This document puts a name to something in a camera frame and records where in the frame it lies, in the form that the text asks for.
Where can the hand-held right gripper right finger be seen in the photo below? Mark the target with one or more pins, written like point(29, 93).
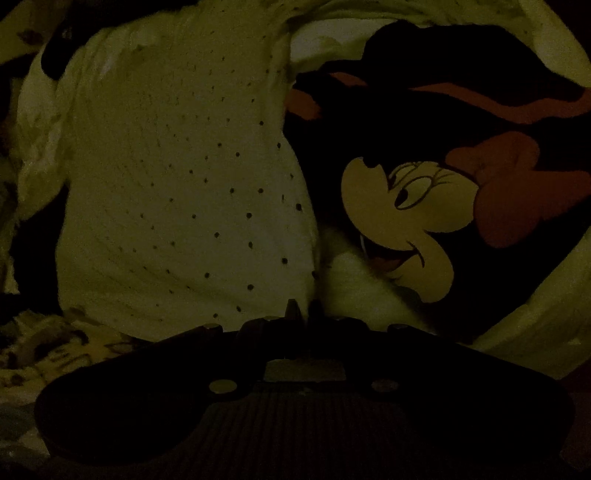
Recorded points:
point(316, 311)

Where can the comic print cloth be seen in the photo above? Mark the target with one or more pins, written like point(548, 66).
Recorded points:
point(55, 350)

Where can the leaf print bed sheet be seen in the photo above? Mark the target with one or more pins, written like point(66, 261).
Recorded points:
point(545, 332)

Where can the white polka-dot garment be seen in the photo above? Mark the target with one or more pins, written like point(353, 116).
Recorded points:
point(184, 184)

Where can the black cartoon print shirt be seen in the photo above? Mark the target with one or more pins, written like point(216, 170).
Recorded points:
point(369, 129)

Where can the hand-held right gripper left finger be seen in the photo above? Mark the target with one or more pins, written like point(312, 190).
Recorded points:
point(292, 311)

